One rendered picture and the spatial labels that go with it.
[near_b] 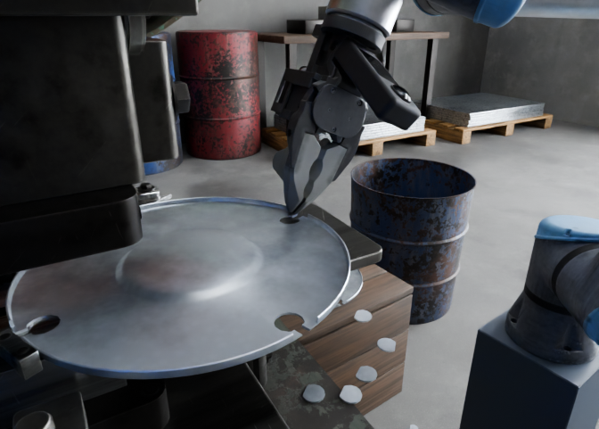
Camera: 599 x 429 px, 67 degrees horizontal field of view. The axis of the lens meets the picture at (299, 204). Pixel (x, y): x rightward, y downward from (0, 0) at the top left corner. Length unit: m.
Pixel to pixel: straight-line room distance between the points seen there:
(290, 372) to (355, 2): 0.39
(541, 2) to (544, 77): 4.74
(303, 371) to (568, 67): 4.98
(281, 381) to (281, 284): 0.14
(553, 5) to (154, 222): 0.57
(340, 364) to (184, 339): 0.83
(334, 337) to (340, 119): 0.67
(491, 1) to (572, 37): 4.76
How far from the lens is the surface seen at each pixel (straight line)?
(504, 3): 0.56
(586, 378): 0.91
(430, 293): 1.61
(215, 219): 0.51
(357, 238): 0.47
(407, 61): 5.01
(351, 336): 1.12
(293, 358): 0.52
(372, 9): 0.50
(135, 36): 0.30
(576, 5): 0.73
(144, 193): 0.57
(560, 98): 5.36
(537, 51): 5.49
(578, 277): 0.77
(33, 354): 0.35
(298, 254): 0.43
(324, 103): 0.48
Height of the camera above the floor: 0.99
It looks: 23 degrees down
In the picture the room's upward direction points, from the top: straight up
